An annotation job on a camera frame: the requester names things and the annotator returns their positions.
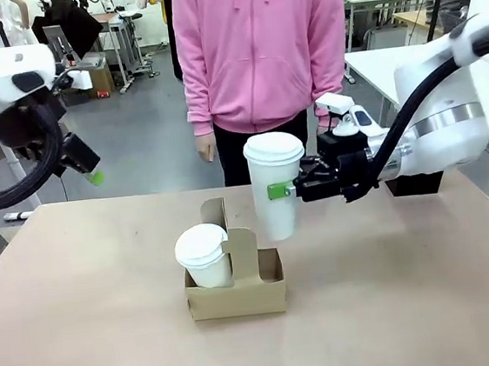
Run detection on white plastic cup lid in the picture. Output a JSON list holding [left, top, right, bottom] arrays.
[[171, 220, 233, 270], [240, 128, 307, 169]]

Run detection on brown cardboard box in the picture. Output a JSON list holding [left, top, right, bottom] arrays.
[[80, 50, 117, 101]]

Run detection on tall white paper cup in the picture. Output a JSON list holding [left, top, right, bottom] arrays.
[[244, 152, 313, 245]]

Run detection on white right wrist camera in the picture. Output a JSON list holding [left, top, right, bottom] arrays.
[[313, 89, 375, 140]]

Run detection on person's right forearm pink sleeve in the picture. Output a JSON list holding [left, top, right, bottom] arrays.
[[176, 29, 218, 138]]

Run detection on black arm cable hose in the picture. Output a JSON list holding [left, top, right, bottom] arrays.
[[327, 30, 489, 205], [0, 86, 77, 212]]

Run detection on brown cardboard cup carrier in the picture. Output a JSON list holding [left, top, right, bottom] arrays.
[[175, 191, 291, 323]]

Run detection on black hanging cloth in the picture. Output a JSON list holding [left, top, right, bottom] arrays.
[[28, 0, 108, 67]]

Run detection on person's left forearm pink sleeve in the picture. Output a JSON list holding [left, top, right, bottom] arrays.
[[303, 5, 355, 103]]

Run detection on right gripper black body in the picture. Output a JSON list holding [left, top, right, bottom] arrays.
[[289, 127, 378, 207]]

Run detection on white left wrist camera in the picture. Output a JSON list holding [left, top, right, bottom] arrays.
[[64, 66, 95, 93]]

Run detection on grey metal table frame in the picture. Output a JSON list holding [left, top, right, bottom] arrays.
[[0, 117, 50, 283]]

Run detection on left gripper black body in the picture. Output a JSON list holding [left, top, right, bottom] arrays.
[[57, 129, 104, 177]]

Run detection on short white paper cup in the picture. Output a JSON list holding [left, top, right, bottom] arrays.
[[180, 249, 235, 292]]

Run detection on wooden background table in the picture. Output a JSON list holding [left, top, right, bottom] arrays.
[[391, 6, 450, 43]]

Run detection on person's right hand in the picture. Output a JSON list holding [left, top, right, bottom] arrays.
[[194, 130, 218, 165]]

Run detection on black block on table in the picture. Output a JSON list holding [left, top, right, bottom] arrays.
[[383, 170, 446, 200]]

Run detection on pink hoodie torso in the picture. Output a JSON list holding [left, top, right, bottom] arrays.
[[171, 0, 358, 141]]

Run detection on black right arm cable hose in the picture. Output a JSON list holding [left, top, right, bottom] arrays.
[[327, 30, 489, 205]]

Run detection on white side table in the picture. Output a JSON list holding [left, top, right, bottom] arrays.
[[343, 36, 489, 157]]

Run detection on white tube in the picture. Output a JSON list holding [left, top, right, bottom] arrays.
[[2, 208, 36, 223]]

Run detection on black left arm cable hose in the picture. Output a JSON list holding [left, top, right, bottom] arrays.
[[0, 86, 77, 212]]

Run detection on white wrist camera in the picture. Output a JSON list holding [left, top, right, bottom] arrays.
[[313, 89, 375, 140], [64, 66, 95, 93]]

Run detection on person's black trousers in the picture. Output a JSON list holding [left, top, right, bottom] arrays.
[[211, 108, 316, 189]]

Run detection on yellow hanging object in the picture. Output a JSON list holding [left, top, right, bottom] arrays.
[[146, 0, 169, 29]]

